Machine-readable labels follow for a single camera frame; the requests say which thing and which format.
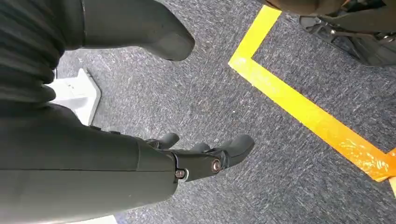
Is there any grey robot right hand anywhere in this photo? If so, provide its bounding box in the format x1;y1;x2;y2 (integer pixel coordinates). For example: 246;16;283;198
0;0;256;224

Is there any white stand base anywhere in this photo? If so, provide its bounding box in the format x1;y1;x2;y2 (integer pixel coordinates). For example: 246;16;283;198
46;67;102;127

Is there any ribbed grey right arm sleeve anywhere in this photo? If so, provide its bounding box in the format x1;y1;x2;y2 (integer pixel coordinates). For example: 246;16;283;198
0;0;85;118

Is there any yellow floor tape line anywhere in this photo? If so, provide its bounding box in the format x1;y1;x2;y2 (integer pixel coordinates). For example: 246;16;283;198
227;4;396;199

